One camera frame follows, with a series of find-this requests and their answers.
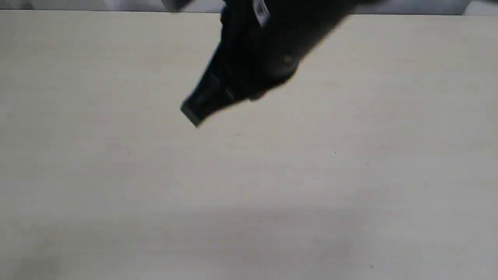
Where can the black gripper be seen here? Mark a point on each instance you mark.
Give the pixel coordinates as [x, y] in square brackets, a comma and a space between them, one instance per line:
[244, 67]

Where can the dark grey Piper robot arm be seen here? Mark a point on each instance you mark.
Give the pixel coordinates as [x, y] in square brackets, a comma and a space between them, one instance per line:
[296, 27]

